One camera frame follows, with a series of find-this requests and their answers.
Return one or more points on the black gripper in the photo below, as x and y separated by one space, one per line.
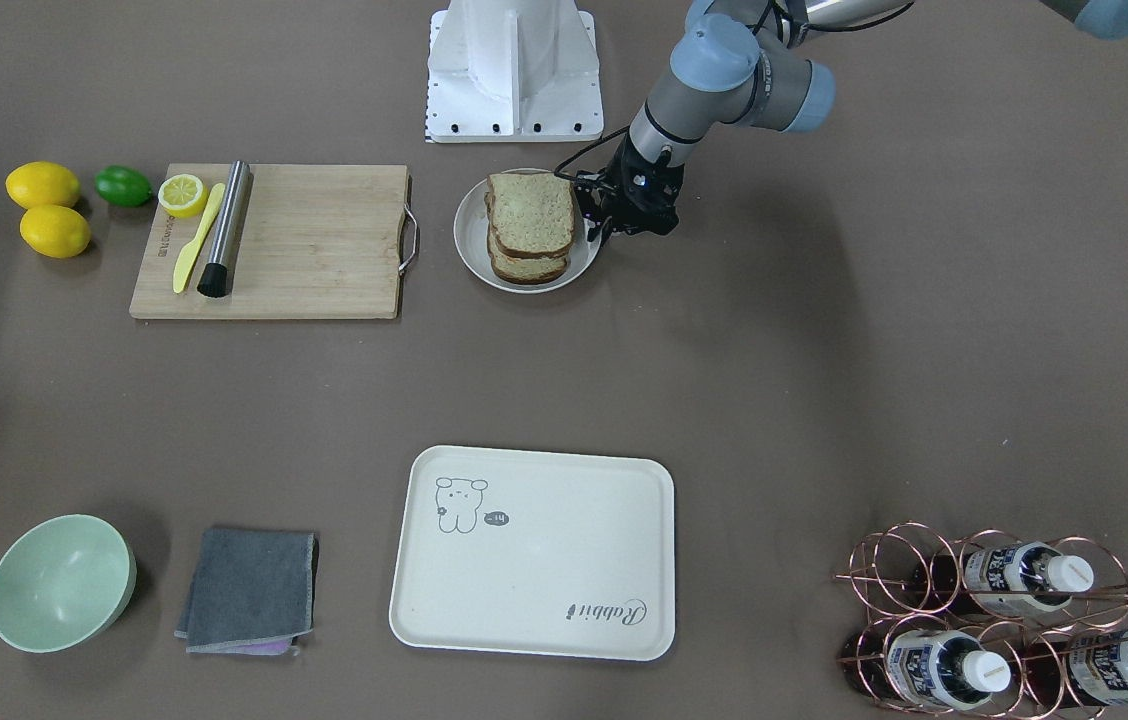
624 180

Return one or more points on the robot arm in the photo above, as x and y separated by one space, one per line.
864 80

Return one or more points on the cream rectangular tray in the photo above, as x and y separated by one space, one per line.
531 552

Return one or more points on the bamboo cutting board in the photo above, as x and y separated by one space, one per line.
317 242

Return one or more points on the steel muddler black tip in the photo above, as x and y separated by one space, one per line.
216 278

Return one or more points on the yellow plastic knife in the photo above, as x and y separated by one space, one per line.
189 252

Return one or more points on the half lemon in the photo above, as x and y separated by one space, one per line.
183 195

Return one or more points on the green lime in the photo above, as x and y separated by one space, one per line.
123 186

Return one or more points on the grey folded cloth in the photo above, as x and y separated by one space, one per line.
252 592

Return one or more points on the yellow lemon near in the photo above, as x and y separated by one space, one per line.
55 231

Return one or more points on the yellow lemon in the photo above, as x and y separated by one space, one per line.
55 231
40 183

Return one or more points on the tea bottle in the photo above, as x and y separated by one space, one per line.
1087 671
921 668
1021 580

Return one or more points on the yellow lemon far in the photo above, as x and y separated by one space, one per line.
40 183

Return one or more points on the mint green bowl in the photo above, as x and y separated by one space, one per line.
64 582

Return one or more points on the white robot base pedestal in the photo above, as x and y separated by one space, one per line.
513 72

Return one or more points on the copper wire bottle rack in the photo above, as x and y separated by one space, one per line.
879 570

